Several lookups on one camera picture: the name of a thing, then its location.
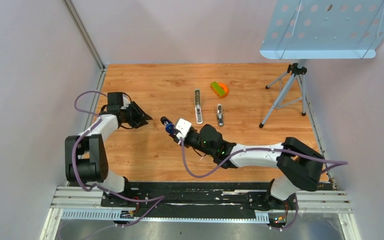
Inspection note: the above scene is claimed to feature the beige grey stapler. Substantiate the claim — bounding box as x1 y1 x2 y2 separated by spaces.
194 88 203 124

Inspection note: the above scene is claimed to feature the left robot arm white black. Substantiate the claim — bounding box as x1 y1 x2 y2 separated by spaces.
64 92 152 207

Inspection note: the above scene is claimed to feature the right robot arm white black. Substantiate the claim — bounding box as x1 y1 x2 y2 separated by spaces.
172 119 324 209

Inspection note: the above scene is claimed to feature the small silver stapler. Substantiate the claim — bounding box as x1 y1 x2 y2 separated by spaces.
216 103 224 127

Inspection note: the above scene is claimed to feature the green orange tape dispenser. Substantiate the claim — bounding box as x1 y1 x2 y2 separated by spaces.
210 81 229 99

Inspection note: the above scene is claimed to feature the grey tripod stand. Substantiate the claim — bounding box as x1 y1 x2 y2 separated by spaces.
259 59 308 129

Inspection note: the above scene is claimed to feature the light blue perforated tray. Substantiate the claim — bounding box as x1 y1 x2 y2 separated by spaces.
260 0 384 60

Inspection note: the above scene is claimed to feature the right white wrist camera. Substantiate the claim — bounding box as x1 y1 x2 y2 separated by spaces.
174 118 192 141

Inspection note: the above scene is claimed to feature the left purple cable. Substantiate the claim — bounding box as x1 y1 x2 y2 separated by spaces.
71 91 165 228

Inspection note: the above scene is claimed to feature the purple cable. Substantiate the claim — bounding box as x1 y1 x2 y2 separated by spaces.
179 137 349 231
71 91 165 228

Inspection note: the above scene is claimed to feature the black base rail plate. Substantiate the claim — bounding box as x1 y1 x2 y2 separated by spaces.
69 180 334 220

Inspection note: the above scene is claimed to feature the white slotted cable duct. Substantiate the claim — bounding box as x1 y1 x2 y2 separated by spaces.
60 209 270 224

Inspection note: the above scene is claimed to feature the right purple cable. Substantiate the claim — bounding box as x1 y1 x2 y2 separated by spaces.
179 137 349 231

